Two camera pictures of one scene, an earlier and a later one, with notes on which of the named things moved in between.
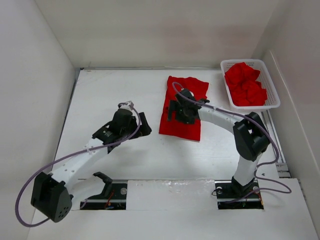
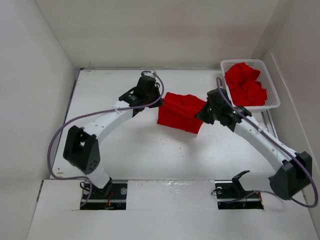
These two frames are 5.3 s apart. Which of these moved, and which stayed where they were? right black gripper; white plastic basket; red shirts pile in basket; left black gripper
Moved: right black gripper; left black gripper
Stayed: white plastic basket; red shirts pile in basket
